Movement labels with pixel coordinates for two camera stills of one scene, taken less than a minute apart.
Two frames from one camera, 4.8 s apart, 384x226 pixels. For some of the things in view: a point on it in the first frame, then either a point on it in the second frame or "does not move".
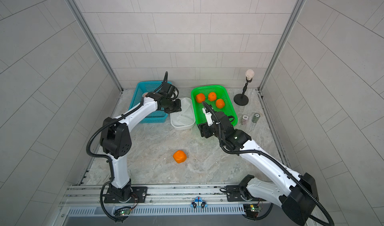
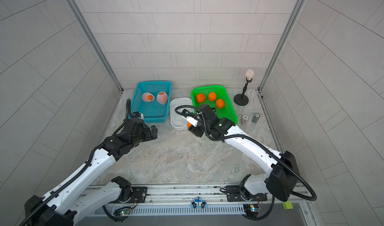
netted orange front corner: (220, 103) does not move
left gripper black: (177, 107) → (149, 135)
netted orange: (212, 96) does not move
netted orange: (200, 98) does not move
